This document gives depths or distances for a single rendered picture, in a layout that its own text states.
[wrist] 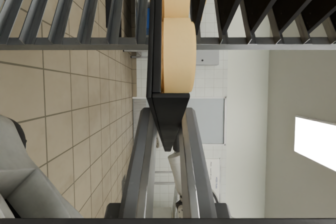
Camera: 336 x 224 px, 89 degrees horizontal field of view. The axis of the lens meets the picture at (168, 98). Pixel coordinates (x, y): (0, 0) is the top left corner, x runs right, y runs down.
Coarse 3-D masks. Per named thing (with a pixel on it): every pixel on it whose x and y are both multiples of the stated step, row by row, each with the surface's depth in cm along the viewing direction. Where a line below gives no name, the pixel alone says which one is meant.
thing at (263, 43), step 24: (0, 48) 57; (24, 48) 57; (48, 48) 57; (72, 48) 57; (96, 48) 57; (120, 48) 57; (144, 48) 58; (216, 48) 58; (240, 48) 58; (264, 48) 58; (288, 48) 58; (312, 48) 58
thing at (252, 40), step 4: (240, 4) 61; (244, 4) 58; (240, 8) 61; (244, 8) 57; (244, 12) 57; (244, 16) 57; (244, 20) 57; (244, 24) 57; (248, 24) 55; (244, 28) 58; (248, 28) 55; (248, 32) 55; (248, 36) 55; (252, 36) 56; (248, 40) 55; (252, 40) 56
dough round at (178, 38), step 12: (168, 24) 10; (180, 24) 10; (192, 24) 10; (168, 36) 9; (180, 36) 9; (192, 36) 9; (168, 48) 9; (180, 48) 9; (192, 48) 9; (168, 60) 9; (180, 60) 9; (192, 60) 9; (168, 72) 9; (180, 72) 9; (192, 72) 10; (168, 84) 10; (180, 84) 10; (192, 84) 10
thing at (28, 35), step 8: (32, 0) 58; (40, 0) 61; (32, 8) 58; (40, 8) 60; (32, 16) 58; (40, 16) 59; (24, 24) 55; (32, 24) 58; (24, 32) 55; (32, 32) 57; (24, 40) 55; (32, 40) 56
